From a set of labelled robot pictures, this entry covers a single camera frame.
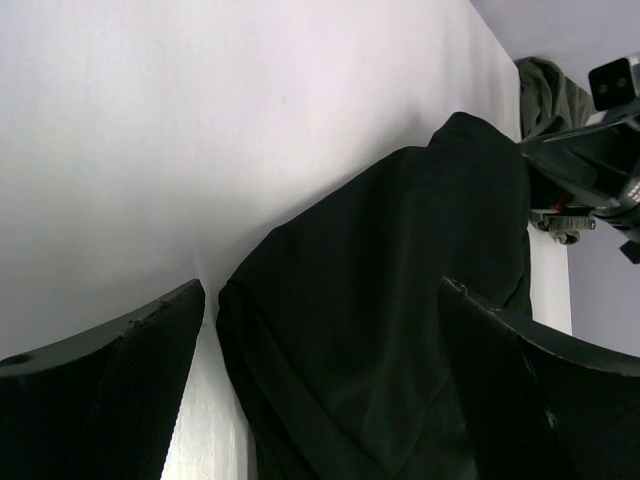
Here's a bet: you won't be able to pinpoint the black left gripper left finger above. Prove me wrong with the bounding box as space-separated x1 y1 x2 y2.
1 280 205 479

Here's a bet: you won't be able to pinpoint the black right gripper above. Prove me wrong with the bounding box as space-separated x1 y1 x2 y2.
521 118 639 263

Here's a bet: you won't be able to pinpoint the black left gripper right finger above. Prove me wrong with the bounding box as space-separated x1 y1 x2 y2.
438 279 639 479

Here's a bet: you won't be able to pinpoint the olive green shorts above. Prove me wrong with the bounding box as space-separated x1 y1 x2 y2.
515 57 596 138

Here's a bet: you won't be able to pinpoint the black shorts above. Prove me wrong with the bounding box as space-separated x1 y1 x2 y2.
216 112 531 479

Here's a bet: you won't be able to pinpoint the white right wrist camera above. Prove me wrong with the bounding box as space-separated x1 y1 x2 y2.
587 52 639 125

